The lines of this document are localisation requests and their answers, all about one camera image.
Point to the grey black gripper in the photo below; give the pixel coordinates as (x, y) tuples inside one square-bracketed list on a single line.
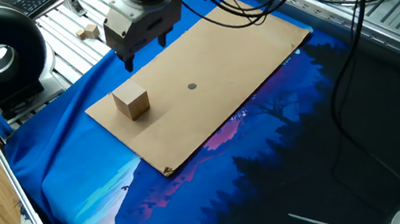
[(145, 22)]

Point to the large wooden block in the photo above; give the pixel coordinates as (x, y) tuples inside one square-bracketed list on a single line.
[(131, 100)]

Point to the small wooden cube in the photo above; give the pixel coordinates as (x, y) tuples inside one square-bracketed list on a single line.
[(92, 31)]

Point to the tiny wooden cube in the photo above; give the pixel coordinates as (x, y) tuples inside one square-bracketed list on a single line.
[(81, 34)]

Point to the brown cardboard sheet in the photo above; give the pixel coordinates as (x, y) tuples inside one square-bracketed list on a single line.
[(193, 117)]

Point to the black keyboard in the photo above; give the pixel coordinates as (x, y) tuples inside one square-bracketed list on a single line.
[(37, 1)]

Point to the blue landscape print cloth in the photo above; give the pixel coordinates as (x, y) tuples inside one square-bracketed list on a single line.
[(82, 154)]

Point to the aluminium bracket post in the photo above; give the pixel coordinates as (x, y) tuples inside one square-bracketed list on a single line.
[(73, 3)]

